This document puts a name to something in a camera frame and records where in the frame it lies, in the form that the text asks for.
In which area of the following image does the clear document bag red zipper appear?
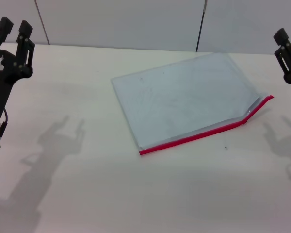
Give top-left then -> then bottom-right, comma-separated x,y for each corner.
111,52 -> 275,157

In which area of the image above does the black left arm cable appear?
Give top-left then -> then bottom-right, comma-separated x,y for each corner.
0,107 -> 9,146

